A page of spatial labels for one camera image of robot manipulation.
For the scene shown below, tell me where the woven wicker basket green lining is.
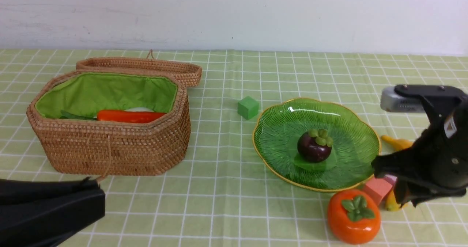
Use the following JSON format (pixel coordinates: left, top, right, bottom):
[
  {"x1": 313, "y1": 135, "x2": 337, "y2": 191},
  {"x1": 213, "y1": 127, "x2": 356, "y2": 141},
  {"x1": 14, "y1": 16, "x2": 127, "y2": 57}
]
[{"x1": 26, "y1": 70, "x2": 192, "y2": 176}]

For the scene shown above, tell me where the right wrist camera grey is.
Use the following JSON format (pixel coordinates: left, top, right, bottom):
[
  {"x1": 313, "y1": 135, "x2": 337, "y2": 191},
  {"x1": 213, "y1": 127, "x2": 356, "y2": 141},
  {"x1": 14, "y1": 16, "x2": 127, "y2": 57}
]
[{"x1": 380, "y1": 84, "x2": 468, "y2": 125}]

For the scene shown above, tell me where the orange persimmon with green leaf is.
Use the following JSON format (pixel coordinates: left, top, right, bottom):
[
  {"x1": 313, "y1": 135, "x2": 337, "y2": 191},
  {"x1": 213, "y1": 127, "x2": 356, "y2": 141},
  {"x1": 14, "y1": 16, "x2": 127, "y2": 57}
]
[{"x1": 327, "y1": 189, "x2": 381, "y2": 245}]

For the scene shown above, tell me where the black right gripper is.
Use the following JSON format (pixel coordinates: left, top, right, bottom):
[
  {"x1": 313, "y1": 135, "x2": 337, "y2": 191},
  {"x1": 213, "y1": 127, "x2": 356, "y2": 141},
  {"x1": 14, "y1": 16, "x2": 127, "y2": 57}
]
[{"x1": 371, "y1": 101, "x2": 467, "y2": 208}]

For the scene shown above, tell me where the green leaf-shaped glass plate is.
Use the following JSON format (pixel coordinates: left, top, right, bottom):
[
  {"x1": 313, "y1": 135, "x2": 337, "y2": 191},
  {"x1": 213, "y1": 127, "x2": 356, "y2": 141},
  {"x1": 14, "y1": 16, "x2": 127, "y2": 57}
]
[{"x1": 252, "y1": 98, "x2": 381, "y2": 193}]

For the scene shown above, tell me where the woven wicker basket lid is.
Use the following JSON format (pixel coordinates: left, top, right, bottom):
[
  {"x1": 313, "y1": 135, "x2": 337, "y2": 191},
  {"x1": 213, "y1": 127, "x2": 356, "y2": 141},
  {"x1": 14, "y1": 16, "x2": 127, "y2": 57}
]
[{"x1": 76, "y1": 49, "x2": 203, "y2": 87}]

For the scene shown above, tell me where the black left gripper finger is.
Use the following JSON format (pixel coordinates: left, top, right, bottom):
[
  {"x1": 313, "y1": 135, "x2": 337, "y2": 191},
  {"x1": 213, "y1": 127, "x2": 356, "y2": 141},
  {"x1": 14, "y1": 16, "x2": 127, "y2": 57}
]
[
  {"x1": 0, "y1": 189, "x2": 106, "y2": 247},
  {"x1": 0, "y1": 177, "x2": 100, "y2": 205}
]

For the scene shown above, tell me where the dark purple mangosteen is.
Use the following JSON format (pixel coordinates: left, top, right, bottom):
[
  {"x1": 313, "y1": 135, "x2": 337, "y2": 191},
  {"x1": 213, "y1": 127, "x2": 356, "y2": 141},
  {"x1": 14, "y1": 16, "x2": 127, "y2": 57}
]
[{"x1": 297, "y1": 129, "x2": 333, "y2": 163}]

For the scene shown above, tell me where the pink wooden cube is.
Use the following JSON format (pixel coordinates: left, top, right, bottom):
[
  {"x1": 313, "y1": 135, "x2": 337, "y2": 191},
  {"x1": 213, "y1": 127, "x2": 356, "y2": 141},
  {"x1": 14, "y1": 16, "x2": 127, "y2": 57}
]
[{"x1": 362, "y1": 178, "x2": 393, "y2": 205}]

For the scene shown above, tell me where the white radish with green leaves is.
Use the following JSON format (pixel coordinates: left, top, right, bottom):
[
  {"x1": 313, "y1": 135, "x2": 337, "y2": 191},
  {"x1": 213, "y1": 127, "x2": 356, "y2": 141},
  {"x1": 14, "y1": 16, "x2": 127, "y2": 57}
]
[{"x1": 125, "y1": 107, "x2": 154, "y2": 112}]

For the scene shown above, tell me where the green wooden cube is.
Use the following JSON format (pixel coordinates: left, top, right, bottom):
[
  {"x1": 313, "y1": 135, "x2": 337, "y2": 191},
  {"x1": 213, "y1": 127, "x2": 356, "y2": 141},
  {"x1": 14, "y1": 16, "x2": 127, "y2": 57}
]
[{"x1": 237, "y1": 96, "x2": 260, "y2": 120}]

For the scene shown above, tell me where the orange carrot with green leaves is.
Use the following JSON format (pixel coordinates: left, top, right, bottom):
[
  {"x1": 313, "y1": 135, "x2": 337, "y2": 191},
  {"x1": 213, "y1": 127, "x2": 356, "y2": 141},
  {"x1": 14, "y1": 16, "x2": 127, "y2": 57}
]
[{"x1": 60, "y1": 110, "x2": 166, "y2": 124}]

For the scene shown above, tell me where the yellow banana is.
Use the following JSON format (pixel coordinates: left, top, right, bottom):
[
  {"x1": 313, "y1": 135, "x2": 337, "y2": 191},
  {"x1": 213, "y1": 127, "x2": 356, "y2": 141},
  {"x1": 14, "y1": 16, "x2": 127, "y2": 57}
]
[{"x1": 381, "y1": 135, "x2": 413, "y2": 212}]

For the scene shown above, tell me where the green checked tablecloth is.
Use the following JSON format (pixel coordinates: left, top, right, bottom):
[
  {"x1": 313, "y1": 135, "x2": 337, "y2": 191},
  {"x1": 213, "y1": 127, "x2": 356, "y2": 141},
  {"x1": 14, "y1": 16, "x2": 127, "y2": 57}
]
[{"x1": 0, "y1": 49, "x2": 467, "y2": 247}]

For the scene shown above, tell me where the lilac wooden cube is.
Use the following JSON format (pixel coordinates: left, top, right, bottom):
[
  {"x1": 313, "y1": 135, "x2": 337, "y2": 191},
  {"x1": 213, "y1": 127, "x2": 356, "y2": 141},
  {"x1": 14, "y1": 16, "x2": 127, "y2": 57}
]
[{"x1": 384, "y1": 174, "x2": 397, "y2": 186}]

